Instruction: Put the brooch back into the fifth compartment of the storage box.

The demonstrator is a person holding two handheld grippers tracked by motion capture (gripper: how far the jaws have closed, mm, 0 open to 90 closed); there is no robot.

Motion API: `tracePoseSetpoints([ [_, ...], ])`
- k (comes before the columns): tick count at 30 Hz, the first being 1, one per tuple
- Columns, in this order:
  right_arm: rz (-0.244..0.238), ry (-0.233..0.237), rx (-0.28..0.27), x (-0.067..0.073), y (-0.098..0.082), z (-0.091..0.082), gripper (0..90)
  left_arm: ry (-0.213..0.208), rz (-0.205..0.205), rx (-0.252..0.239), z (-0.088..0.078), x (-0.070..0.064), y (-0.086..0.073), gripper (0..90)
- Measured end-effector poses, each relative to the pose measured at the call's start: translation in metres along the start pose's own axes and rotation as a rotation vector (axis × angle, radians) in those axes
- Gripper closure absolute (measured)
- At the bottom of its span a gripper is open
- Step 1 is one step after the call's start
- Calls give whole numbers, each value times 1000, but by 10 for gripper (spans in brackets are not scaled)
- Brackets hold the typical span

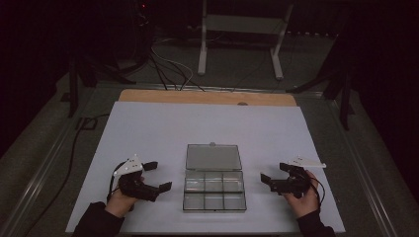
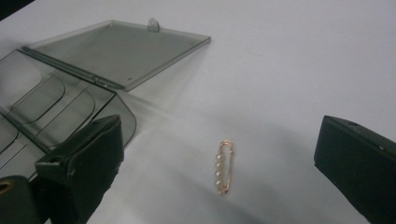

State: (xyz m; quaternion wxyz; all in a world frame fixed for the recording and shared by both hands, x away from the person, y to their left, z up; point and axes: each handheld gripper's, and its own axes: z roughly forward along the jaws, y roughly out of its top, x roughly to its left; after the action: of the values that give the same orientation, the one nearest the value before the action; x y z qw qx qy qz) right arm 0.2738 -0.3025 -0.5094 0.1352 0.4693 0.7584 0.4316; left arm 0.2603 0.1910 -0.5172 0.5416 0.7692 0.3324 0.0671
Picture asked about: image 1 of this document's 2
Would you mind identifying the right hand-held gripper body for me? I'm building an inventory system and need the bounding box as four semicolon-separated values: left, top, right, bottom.
268;155;327;198

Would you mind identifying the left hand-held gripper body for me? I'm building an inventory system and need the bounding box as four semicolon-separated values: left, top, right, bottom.
113;154;162;202

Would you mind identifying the clear plastic compartment box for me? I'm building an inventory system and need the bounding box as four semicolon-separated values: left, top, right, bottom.
182;141;248;213

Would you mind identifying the person's right hand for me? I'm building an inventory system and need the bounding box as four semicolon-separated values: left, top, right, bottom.
282;169;321;220

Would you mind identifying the person's left hand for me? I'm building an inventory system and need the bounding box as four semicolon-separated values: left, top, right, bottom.
104;176;146;219

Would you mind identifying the white table mat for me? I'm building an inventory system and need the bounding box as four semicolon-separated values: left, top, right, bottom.
64;101;346;235

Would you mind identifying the black floor stand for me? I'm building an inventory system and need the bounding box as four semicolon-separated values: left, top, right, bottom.
66;53;138;119
285;31;358;131

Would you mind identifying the white metal stand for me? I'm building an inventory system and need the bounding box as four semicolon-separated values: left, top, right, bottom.
197;0;295;81

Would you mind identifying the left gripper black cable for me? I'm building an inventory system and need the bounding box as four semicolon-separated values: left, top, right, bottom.
106;162;123;202

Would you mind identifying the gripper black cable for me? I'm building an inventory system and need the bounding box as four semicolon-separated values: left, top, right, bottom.
308;177;327;209
106;162;123;202

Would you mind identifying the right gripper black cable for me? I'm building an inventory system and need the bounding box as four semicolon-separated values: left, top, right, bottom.
308;177;327;209

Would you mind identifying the black floor cable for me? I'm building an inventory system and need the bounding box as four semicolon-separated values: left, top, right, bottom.
22;113;111;237

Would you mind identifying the bundle of black cables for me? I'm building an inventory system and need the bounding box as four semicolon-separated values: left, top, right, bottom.
147;52;206;93

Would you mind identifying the white floor cable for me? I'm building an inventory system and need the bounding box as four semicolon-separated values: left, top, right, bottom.
150;39;195;91

